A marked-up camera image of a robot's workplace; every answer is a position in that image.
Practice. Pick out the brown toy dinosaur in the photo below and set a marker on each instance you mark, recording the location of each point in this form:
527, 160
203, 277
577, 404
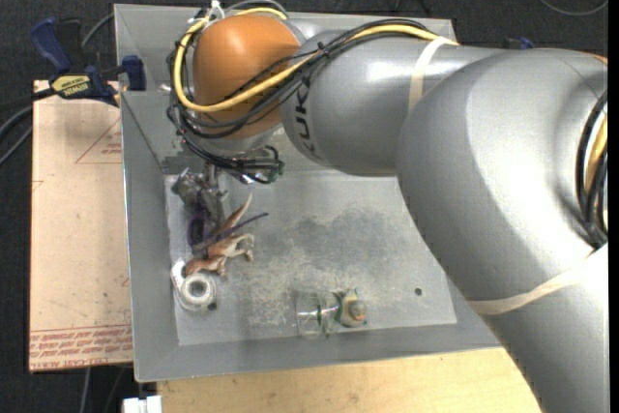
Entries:
231, 247

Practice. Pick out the grey metal bin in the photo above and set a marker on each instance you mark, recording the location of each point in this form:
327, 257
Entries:
338, 237

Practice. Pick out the clear glass cup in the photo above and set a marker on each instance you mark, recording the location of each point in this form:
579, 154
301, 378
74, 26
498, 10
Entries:
313, 315

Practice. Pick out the green and orange toy snail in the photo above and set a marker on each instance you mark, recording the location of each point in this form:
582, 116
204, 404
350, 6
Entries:
353, 310

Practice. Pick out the brown cardboard board red print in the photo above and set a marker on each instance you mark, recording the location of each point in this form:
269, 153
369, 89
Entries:
77, 227

